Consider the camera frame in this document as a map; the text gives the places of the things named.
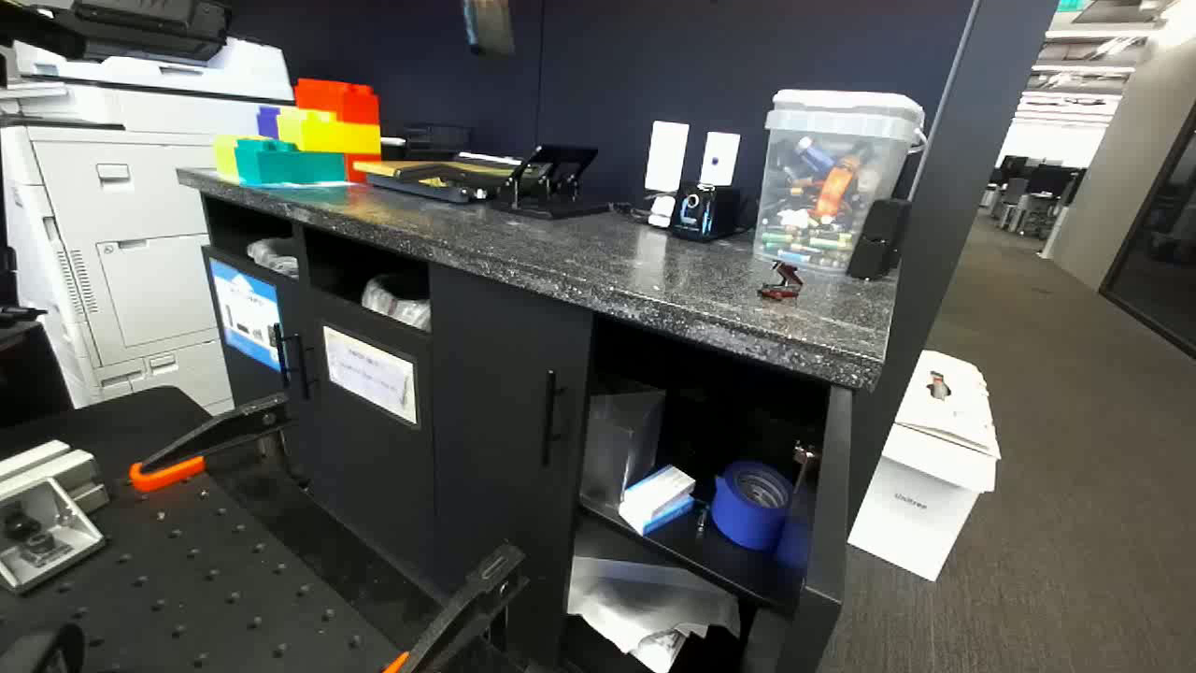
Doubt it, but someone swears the cabinet door with blue poster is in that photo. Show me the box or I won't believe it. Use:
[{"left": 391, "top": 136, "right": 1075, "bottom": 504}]
[{"left": 201, "top": 242, "right": 307, "bottom": 409}]

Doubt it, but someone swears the black cabinet door with handle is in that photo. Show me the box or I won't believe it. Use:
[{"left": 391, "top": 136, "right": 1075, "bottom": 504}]
[{"left": 429, "top": 261, "right": 597, "bottom": 666}]

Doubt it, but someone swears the black cabinet with granite top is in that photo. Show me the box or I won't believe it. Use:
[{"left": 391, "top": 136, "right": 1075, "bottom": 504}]
[{"left": 175, "top": 165, "right": 901, "bottom": 673}]

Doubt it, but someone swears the crumpled white plastic sheet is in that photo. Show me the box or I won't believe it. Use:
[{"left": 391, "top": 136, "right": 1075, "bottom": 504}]
[{"left": 564, "top": 553, "right": 742, "bottom": 673}]

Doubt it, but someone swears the black perforated table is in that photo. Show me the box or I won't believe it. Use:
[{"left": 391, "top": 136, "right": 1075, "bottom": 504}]
[{"left": 0, "top": 385, "right": 416, "bottom": 673}]

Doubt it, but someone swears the flat black device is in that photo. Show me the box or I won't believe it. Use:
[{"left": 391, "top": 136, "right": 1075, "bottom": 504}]
[{"left": 843, "top": 196, "right": 910, "bottom": 285}]

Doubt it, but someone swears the black clamp with orange grip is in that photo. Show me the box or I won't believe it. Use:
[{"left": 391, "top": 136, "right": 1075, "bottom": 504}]
[
  {"left": 122, "top": 391, "right": 290, "bottom": 499},
  {"left": 382, "top": 543, "right": 530, "bottom": 673}
]

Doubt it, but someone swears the small dark binder clip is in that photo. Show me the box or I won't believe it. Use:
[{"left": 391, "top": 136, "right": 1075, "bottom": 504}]
[{"left": 756, "top": 258, "right": 806, "bottom": 303}]

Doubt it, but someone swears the large white wall outlet plate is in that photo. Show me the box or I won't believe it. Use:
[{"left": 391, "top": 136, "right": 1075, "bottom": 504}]
[{"left": 641, "top": 115, "right": 690, "bottom": 197}]

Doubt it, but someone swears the white cardboard box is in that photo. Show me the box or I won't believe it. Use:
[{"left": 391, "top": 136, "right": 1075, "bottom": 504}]
[{"left": 843, "top": 347, "right": 1006, "bottom": 588}]

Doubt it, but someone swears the blue tape roll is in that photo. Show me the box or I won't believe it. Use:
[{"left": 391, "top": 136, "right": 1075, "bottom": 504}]
[{"left": 705, "top": 455, "right": 797, "bottom": 558}]

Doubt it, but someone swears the yellow plastic bin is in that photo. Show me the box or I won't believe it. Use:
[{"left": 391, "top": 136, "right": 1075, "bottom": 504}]
[{"left": 271, "top": 104, "right": 384, "bottom": 161}]

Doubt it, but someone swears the clear plastic bag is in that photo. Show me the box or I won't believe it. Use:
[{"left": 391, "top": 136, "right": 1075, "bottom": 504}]
[
  {"left": 357, "top": 274, "right": 434, "bottom": 333},
  {"left": 244, "top": 237, "right": 302, "bottom": 282}
]

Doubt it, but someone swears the small white wall plate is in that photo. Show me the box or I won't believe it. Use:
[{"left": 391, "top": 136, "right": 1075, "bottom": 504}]
[{"left": 695, "top": 126, "right": 742, "bottom": 196}]

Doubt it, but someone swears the black tape dispenser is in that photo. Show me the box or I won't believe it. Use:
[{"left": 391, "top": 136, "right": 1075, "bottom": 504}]
[{"left": 670, "top": 182, "right": 756, "bottom": 242}]

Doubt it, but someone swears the white office printer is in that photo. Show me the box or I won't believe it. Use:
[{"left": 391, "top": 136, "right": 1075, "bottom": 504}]
[{"left": 0, "top": 0, "right": 295, "bottom": 414}]

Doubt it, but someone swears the orange plastic bin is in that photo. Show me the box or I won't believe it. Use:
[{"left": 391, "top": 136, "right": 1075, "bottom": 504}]
[{"left": 290, "top": 75, "right": 384, "bottom": 126}]

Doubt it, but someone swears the blue and white box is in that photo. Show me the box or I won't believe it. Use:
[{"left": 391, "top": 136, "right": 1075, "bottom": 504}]
[{"left": 615, "top": 465, "right": 700, "bottom": 540}]

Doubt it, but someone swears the clear plastic tub with lid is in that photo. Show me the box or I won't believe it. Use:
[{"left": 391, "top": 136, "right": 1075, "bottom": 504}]
[{"left": 751, "top": 87, "right": 929, "bottom": 277}]

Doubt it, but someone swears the silver metal bracket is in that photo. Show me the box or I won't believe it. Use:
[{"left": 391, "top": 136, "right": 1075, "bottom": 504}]
[{"left": 0, "top": 439, "right": 110, "bottom": 597}]

